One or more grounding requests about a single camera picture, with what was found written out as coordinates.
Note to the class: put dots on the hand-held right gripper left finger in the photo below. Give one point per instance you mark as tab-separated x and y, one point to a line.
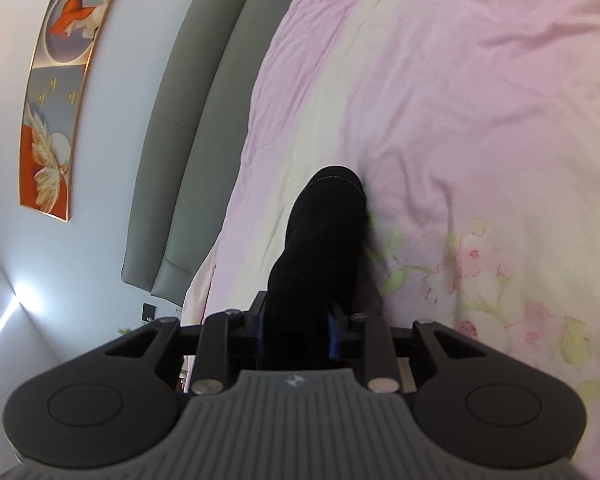
215	345

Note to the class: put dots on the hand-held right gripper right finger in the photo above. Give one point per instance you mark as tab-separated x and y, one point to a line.
333	336

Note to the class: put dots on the black pants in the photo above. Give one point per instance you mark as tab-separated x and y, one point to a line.
320	240

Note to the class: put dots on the small potted plant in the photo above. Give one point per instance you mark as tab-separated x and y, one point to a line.
125	330

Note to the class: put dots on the grey padded headboard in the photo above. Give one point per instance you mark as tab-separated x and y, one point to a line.
195	125

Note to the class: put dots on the pink floral duvet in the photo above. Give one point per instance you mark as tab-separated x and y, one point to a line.
455	110

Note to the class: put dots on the black wall socket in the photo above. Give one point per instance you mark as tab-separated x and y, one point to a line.
149	311

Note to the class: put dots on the framed wall painting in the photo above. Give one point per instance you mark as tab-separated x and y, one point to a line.
60	110

